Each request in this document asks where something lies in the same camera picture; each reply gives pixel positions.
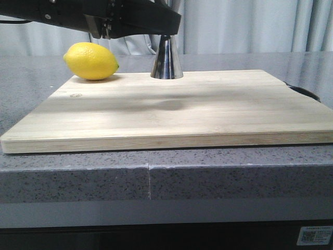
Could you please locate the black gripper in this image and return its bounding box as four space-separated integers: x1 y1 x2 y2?
39 1 181 39

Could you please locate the steel double jigger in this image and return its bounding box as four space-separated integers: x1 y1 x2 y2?
150 35 183 80

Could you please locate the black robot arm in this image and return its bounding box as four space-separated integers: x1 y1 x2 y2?
1 0 181 39

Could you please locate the yellow lemon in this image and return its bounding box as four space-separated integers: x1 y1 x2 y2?
63 42 119 81

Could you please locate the grey curtain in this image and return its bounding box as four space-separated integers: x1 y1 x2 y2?
1 1 332 56

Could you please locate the wooden cutting board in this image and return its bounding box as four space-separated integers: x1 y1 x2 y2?
1 70 332 154

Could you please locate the white QR code label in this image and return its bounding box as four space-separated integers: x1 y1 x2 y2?
297 226 332 246

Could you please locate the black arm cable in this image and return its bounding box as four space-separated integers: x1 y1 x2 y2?
0 15 33 25

